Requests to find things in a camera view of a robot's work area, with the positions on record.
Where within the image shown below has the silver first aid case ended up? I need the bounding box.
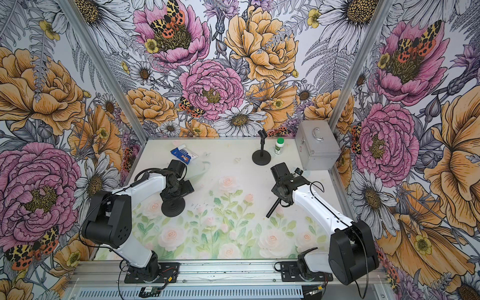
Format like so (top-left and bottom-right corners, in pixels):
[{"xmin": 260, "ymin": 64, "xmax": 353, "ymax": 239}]
[{"xmin": 295, "ymin": 120, "xmax": 341, "ymax": 171}]

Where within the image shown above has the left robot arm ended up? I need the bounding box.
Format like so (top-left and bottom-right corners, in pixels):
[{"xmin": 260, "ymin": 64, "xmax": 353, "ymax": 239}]
[{"xmin": 81, "ymin": 160, "xmax": 194, "ymax": 283}]

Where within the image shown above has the aluminium front rail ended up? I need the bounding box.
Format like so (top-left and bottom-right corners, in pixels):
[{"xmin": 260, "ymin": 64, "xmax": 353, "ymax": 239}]
[{"xmin": 67, "ymin": 258, "xmax": 389, "ymax": 288}]

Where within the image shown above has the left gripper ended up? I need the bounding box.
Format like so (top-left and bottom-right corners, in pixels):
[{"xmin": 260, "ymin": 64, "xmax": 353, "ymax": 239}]
[{"xmin": 159, "ymin": 180, "xmax": 194, "ymax": 206}]

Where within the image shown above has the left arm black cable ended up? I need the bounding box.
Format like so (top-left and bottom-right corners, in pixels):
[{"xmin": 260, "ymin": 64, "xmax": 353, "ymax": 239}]
[{"xmin": 132, "ymin": 167, "xmax": 170, "ymax": 185}]

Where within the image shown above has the blue gauze bandage packet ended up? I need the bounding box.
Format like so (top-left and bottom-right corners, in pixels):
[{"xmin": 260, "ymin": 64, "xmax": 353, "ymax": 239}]
[{"xmin": 171, "ymin": 144, "xmax": 198, "ymax": 165}]

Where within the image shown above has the white vented cable duct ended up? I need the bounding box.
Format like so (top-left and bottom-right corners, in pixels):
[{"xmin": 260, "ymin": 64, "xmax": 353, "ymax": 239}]
[{"xmin": 69, "ymin": 285, "xmax": 304, "ymax": 300}]

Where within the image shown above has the white green-capped pill bottle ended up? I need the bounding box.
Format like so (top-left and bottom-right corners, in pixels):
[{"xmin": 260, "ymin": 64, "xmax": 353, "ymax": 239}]
[{"xmin": 274, "ymin": 137, "xmax": 285, "ymax": 155}]

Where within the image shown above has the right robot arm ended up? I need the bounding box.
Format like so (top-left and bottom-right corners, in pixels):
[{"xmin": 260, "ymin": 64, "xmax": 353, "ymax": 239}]
[{"xmin": 266, "ymin": 162, "xmax": 380, "ymax": 286}]

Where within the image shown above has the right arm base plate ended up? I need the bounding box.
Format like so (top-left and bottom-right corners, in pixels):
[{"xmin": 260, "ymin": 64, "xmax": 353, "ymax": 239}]
[{"xmin": 274, "ymin": 261, "xmax": 334, "ymax": 283}]

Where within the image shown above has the black round stand base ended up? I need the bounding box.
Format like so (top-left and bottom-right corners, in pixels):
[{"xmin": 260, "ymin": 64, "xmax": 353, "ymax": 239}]
[{"xmin": 252, "ymin": 149, "xmax": 271, "ymax": 166}]

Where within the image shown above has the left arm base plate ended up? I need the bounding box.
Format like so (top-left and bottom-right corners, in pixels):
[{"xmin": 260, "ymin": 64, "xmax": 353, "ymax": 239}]
[{"xmin": 124, "ymin": 262, "xmax": 180, "ymax": 284}]

